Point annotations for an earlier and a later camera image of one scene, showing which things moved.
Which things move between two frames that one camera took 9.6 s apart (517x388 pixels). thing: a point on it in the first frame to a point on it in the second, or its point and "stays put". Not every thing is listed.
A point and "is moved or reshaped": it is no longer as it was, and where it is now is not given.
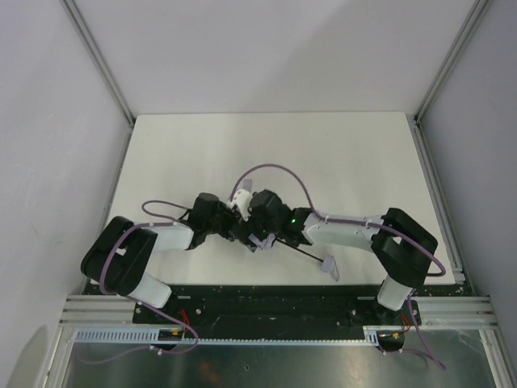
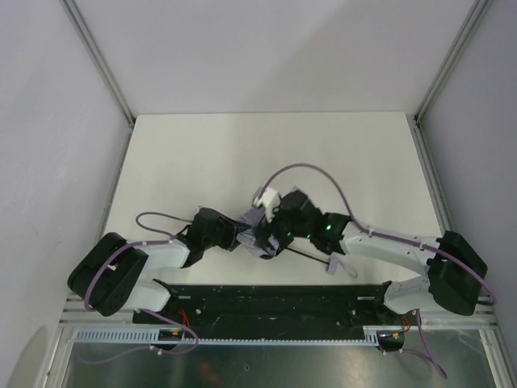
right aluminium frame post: x=478 y=9 stays put
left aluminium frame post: x=82 y=30 stays put
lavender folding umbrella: x=268 y=241 is moved or reshaped
